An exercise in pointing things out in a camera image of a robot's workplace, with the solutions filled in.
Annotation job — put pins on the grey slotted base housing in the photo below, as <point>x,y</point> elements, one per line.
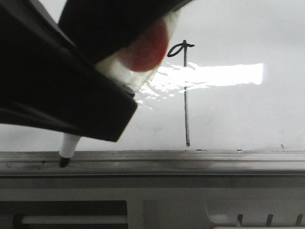
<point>263,202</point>

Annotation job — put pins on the red magnet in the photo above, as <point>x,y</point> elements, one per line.
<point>131,67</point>

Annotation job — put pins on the white whiteboard with aluminium frame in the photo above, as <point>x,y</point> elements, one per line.
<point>238,108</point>

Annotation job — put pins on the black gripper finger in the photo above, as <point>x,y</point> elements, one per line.
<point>45,83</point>
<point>99,28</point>

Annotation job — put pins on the white marker with black tip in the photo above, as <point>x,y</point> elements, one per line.
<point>67,148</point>

